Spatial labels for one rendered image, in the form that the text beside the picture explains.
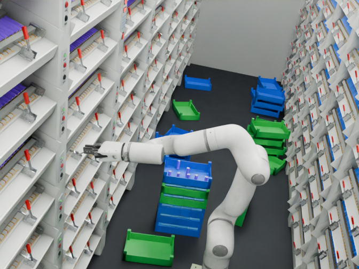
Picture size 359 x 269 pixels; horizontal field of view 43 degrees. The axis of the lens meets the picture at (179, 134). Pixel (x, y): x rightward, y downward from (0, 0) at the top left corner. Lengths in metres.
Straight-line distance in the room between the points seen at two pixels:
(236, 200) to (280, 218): 1.60
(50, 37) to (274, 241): 2.26
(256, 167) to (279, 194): 1.99
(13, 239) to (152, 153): 0.61
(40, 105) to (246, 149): 0.78
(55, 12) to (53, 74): 0.20
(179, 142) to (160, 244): 1.32
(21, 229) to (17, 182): 0.20
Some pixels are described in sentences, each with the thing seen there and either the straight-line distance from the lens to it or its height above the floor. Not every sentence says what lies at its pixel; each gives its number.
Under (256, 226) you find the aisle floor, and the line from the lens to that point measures 3.37.
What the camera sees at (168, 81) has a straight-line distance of 4.33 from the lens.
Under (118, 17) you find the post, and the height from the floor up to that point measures 1.46.
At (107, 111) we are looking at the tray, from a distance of 2.35.
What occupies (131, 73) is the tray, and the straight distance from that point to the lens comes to 2.83.
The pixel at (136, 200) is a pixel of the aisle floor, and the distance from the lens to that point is 3.36.
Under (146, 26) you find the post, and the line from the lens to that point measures 2.89.
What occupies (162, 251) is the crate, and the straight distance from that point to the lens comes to 2.99.
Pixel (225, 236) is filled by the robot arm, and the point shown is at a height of 0.77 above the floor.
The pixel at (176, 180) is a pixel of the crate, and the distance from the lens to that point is 2.87.
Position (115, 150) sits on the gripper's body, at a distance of 1.89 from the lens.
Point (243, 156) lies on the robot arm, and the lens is 1.80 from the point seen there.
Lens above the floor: 2.06
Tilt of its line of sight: 29 degrees down
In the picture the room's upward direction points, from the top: 10 degrees clockwise
